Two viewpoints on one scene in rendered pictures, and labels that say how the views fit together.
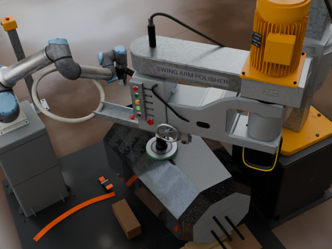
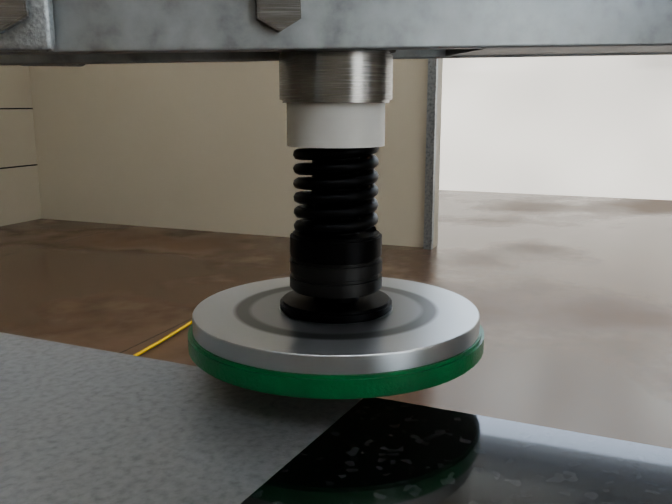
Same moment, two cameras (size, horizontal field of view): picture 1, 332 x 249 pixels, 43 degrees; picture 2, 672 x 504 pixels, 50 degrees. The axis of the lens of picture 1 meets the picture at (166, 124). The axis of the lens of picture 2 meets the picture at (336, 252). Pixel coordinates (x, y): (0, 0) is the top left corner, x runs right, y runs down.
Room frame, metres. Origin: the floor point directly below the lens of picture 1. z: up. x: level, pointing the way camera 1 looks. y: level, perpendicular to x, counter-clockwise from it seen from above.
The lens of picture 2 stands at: (2.41, -0.27, 1.03)
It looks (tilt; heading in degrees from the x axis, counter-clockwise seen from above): 12 degrees down; 143
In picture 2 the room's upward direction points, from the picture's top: straight up
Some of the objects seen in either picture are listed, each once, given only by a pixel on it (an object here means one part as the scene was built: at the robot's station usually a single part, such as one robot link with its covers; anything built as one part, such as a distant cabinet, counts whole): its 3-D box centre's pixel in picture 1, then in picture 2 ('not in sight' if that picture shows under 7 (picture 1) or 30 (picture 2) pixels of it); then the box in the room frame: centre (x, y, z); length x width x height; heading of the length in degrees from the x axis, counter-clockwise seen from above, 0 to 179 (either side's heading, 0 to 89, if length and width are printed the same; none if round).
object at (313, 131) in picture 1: (290, 122); not in sight; (2.25, -0.93, 0.76); 0.49 x 0.49 x 0.05; 25
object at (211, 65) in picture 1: (213, 68); not in sight; (1.84, -0.28, 1.62); 0.96 x 0.25 x 0.17; 66
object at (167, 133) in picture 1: (169, 129); not in sight; (1.83, -0.02, 1.20); 0.15 x 0.10 x 0.15; 66
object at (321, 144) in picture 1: (283, 157); not in sight; (2.25, -0.93, 0.37); 0.66 x 0.66 x 0.74; 25
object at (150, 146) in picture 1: (161, 146); (336, 315); (1.99, 0.04, 0.88); 0.21 x 0.21 x 0.01
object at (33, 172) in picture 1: (27, 160); not in sight; (2.37, 1.16, 0.43); 0.50 x 0.50 x 0.85; 31
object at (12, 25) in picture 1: (24, 66); not in sight; (3.52, 1.37, 0.54); 0.20 x 0.20 x 1.09; 25
